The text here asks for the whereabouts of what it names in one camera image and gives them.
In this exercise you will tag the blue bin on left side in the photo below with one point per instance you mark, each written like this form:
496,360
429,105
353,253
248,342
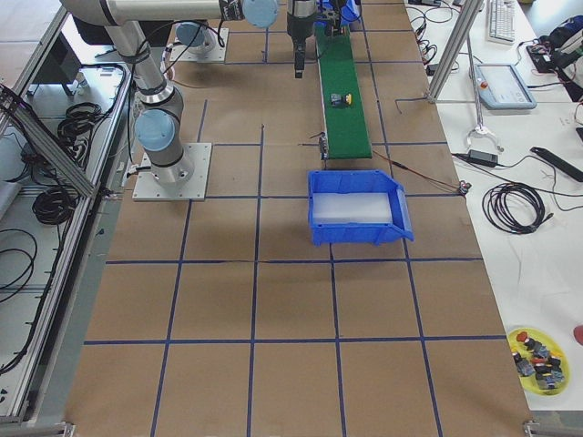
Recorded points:
351,12

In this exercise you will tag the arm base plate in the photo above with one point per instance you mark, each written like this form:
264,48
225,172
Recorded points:
188,179
200,52

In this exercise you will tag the white keyboard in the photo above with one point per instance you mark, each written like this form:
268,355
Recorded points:
500,21

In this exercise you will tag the black power adapter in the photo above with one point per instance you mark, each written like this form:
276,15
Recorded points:
482,158

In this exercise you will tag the white foam pad right bin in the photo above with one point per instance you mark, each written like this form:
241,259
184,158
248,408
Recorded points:
336,208

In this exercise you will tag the yellow plate of buttons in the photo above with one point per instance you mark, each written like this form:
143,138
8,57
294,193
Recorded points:
541,365

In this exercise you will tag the teach pendant tablet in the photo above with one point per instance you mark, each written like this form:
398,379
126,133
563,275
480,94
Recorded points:
500,87

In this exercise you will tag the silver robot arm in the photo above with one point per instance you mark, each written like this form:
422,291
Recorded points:
157,128
262,14

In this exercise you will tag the black flat tool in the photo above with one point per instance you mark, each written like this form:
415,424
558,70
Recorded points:
558,162

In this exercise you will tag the aluminium frame post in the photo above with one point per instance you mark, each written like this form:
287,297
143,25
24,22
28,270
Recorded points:
453,46

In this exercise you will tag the blue bin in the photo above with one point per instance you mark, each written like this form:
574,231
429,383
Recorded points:
360,181
351,12

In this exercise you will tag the blue bin on right side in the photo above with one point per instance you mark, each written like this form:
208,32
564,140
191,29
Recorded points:
360,181

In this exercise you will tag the green conveyor belt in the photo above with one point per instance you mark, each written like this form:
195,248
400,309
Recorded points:
345,134

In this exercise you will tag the yellow push button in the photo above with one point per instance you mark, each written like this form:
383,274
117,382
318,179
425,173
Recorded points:
341,100

